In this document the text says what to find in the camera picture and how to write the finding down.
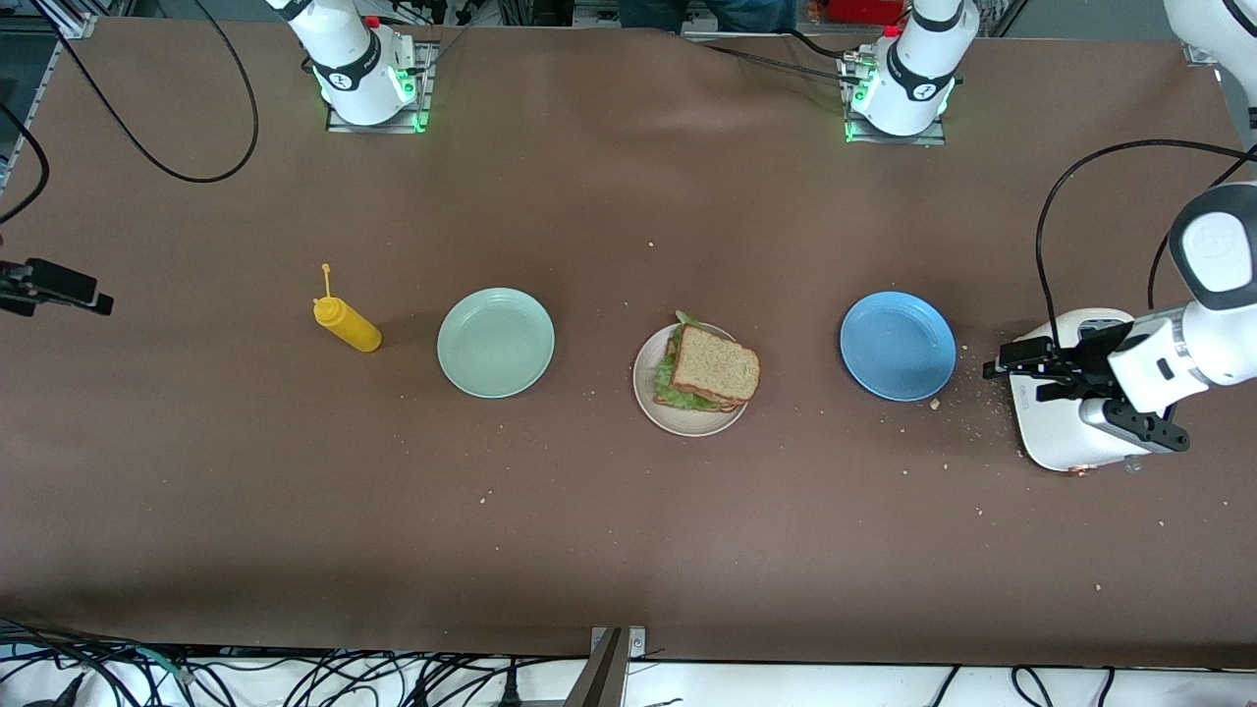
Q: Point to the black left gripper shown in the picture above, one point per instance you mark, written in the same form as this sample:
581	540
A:
1088	361

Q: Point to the beige plate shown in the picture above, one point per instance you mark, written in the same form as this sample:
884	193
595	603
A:
687	424

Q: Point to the grey metal equipment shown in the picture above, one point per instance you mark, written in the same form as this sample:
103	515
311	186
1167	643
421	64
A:
594	12

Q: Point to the grey metal strut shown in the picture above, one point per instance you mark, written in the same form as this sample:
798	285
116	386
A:
599	678

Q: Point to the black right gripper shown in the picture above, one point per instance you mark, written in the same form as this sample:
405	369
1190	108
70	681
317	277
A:
39	284

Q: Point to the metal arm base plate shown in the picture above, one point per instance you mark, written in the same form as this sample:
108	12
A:
426	108
899	139

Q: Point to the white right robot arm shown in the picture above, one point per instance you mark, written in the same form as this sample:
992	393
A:
344	69

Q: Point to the green lettuce leaf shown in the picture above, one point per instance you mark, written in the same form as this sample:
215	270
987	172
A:
673	388

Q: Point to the yellow mustard squeeze bottle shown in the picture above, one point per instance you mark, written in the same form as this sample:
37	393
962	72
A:
352	329

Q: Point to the brown bread slice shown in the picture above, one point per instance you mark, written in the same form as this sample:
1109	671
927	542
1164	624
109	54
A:
729	405
717	365

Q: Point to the silver corner bracket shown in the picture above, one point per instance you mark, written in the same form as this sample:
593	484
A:
636	643

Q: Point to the blue plate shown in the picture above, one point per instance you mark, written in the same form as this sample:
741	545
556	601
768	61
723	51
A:
897	346

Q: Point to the brown table cover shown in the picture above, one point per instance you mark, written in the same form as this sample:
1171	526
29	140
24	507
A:
589	196

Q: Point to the white toaster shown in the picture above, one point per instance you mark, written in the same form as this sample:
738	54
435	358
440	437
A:
1051	432

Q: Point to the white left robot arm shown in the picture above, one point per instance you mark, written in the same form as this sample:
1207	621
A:
1213	344

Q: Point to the person in blue jeans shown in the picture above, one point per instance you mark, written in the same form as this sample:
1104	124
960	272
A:
746	12

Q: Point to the light green plate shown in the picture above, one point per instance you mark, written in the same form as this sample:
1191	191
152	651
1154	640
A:
496	344

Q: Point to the red box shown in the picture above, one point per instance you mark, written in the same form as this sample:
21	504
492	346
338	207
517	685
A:
864	10

